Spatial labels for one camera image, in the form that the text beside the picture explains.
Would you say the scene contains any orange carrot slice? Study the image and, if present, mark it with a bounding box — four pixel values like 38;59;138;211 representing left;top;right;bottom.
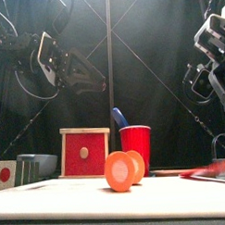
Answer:
125;149;147;186
102;149;137;194

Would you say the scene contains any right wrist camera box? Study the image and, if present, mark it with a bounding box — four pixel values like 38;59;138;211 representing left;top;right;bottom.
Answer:
181;62;218;106

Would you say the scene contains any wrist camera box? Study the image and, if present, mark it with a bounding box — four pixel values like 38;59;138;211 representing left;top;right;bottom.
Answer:
45;0;77;36
181;62;218;106

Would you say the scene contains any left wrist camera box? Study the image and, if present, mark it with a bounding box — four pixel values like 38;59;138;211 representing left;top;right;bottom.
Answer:
45;0;77;36

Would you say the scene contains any white block with red dot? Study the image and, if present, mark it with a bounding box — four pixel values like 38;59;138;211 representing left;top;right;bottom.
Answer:
0;159;19;191

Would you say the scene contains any brown wooden board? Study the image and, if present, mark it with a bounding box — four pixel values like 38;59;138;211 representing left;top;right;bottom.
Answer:
149;168;195;179

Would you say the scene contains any grey bowl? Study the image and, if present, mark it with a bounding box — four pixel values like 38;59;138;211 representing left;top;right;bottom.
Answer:
16;152;60;180

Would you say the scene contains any grey vertical frame pole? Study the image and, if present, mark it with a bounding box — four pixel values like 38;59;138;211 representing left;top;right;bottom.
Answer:
104;0;118;153

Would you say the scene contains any wooden box with red panel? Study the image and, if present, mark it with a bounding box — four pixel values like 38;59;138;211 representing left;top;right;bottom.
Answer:
56;126;113;180

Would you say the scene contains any left arm cable loop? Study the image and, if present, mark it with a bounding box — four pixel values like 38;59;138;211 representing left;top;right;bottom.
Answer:
13;48;61;102

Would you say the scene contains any red plastic cup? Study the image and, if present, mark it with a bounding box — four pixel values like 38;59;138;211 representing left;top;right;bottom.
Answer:
118;124;155;179

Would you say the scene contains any green striped block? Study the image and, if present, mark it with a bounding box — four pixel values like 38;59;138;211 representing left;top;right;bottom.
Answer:
13;159;42;187

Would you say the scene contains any white cutting board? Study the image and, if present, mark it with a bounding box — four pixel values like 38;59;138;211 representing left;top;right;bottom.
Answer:
0;169;225;225

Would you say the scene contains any blue plastic utensil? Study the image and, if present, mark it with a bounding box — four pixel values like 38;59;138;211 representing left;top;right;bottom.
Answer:
111;106;130;129

